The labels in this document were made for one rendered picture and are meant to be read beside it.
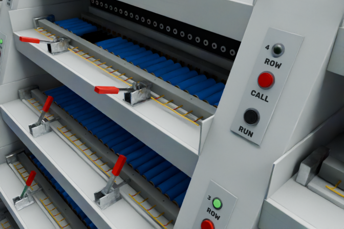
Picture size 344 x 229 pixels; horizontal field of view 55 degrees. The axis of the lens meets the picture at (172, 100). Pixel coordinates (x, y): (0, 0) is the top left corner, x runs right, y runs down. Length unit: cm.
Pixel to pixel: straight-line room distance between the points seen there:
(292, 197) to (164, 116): 21
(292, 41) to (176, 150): 20
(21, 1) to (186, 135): 57
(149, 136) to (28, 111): 46
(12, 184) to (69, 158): 28
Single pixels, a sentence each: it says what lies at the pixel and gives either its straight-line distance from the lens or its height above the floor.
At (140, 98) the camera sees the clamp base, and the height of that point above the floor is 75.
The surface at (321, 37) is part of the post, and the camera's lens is 35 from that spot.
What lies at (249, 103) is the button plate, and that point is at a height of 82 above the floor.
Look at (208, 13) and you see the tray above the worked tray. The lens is 43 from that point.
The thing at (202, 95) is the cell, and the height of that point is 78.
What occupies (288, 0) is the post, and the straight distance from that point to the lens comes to 37.
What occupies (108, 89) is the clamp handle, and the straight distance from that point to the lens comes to 48.
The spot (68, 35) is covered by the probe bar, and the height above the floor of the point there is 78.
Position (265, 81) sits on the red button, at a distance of 36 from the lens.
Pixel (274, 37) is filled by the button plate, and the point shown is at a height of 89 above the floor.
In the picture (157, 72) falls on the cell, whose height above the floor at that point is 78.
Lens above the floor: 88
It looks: 14 degrees down
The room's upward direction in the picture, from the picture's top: 18 degrees clockwise
